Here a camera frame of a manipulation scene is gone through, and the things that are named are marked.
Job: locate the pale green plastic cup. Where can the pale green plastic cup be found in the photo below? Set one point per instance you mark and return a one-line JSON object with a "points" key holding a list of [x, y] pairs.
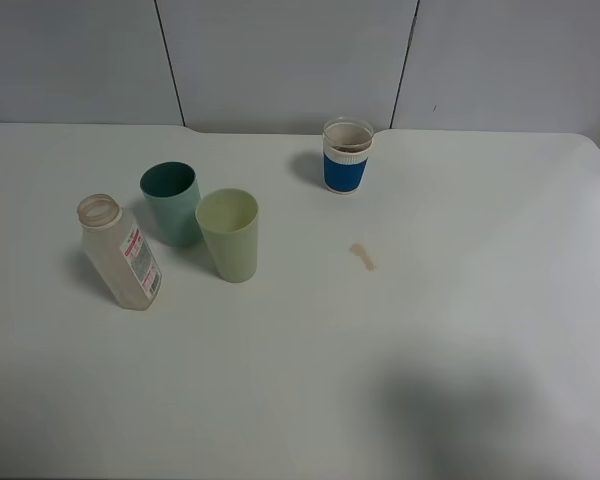
{"points": [[228, 219]]}

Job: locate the clear plastic drink bottle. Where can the clear plastic drink bottle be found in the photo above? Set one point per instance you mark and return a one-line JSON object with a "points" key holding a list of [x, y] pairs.
{"points": [[119, 251]]}

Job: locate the brown spilled drink stain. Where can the brown spilled drink stain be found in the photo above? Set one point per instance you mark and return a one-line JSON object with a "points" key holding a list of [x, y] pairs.
{"points": [[360, 252]]}

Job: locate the blue sleeved paper cup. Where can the blue sleeved paper cup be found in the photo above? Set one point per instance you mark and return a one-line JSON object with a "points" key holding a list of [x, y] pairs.
{"points": [[347, 146]]}

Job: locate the teal plastic cup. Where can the teal plastic cup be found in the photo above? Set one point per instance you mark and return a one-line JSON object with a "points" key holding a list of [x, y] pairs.
{"points": [[172, 193]]}

